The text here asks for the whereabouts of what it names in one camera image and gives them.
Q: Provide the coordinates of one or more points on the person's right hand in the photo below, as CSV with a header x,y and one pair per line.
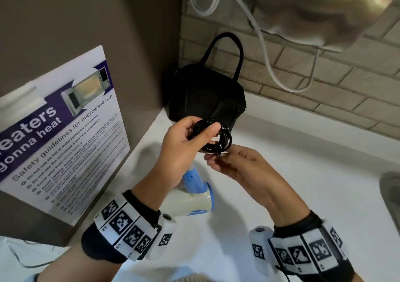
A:
x,y
259,181

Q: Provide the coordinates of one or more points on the person's left hand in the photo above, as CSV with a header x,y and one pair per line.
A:
x,y
173,153

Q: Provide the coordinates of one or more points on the person's right fingers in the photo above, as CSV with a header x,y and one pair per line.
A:
x,y
225,163

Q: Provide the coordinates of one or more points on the person's left thumb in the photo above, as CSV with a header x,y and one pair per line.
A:
x,y
204,132

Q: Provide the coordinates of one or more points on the person's left forearm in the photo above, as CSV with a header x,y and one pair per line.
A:
x,y
81,267

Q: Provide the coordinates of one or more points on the black handbag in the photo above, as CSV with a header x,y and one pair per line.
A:
x,y
203,97

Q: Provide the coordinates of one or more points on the blue and white hair dryer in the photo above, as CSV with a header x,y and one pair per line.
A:
x,y
193,200

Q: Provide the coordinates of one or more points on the left wrist marker band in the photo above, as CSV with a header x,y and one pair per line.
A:
x,y
122,225

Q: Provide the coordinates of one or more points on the wrist marker band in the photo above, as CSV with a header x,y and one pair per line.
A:
x,y
122,225
312,250

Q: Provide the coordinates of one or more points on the right wrist marker band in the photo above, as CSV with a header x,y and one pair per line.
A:
x,y
312,250

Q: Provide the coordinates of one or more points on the microwave safety poster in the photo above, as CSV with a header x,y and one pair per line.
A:
x,y
62,134

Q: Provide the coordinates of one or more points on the steel sink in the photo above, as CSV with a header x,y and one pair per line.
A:
x,y
392,197

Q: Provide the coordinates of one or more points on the clear tape strip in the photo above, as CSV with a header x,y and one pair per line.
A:
x,y
18,95

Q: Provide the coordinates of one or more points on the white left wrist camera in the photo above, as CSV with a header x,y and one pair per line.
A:
x,y
164,235

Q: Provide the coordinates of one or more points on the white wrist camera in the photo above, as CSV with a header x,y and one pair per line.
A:
x,y
164,235
261,250

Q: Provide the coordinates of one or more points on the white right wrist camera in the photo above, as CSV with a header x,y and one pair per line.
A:
x,y
261,250

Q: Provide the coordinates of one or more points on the silver wall appliance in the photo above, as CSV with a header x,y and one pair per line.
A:
x,y
312,9

